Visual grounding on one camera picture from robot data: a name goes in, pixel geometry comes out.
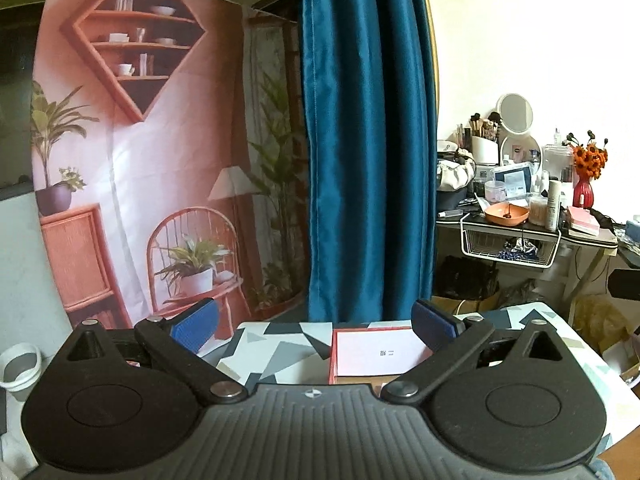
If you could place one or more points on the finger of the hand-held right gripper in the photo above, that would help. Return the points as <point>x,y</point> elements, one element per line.
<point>625,282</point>

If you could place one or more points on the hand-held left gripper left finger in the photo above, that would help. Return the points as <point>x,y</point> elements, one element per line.
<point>195,324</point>

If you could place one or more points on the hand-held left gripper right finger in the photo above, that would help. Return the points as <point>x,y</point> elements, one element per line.
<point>435,327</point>

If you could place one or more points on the red cardboard box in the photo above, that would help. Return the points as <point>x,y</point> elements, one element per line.
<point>370,352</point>

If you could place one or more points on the yellow plastic bag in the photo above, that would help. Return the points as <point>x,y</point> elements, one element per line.
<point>600,320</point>

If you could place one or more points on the blue tissue box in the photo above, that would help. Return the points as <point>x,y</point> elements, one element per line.
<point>634,230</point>

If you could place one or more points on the dressing table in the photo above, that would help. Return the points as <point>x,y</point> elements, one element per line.
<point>592,236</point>

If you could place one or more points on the black hair tool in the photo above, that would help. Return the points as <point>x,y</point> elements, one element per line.
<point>607,220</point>

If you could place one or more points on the white notebook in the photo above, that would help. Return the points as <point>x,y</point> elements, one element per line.
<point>580,235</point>

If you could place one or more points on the open cardboard box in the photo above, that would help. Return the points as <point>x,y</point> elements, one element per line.
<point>625,355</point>

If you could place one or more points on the pink box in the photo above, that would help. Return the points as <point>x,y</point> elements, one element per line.
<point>582,217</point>

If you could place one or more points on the red vase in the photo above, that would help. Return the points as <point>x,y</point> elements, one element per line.
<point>583,195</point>

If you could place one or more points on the geometric patterned tablecloth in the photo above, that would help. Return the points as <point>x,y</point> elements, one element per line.
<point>290,350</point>

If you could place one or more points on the tall white bottle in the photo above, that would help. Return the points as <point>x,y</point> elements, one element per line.
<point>553,205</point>

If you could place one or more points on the cotton swab jar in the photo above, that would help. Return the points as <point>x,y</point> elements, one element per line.
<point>538,212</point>

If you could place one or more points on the orange flowers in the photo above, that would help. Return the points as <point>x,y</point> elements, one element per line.
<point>590,160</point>

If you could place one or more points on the black bag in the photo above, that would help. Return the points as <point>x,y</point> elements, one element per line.
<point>450,200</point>

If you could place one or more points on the orange bowl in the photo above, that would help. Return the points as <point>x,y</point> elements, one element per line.
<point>505,215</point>

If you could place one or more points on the clear cosmetic organizer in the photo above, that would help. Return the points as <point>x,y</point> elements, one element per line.
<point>557,160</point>

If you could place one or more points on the pink dotted jar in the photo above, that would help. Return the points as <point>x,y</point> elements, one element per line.
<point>495,191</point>

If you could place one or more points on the clear blue package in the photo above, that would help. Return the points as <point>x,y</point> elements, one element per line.
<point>512,180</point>

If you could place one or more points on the white handbag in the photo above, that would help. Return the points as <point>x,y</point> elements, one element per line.
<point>452,175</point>

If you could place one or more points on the small dropper bottle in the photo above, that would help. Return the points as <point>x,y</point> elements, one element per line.
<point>555,140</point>

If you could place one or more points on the white plastic basket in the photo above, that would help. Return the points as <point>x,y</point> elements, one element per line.
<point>36,367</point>

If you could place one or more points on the white round cosmetic case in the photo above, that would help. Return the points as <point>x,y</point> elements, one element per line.
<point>520,150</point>

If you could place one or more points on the printed backdrop cloth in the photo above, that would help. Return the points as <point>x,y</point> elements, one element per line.
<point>150,160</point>

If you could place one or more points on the teal curtain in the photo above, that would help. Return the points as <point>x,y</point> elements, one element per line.
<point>365,160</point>

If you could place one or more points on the white brush holder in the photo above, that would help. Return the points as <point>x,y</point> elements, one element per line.
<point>484,152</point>

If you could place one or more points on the round white mirror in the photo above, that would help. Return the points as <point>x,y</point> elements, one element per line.
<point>515,112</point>

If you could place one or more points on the bunch of makeup brushes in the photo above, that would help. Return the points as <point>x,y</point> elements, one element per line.
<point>480,125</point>

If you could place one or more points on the yellow curtain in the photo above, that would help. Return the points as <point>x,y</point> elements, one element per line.
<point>431,35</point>

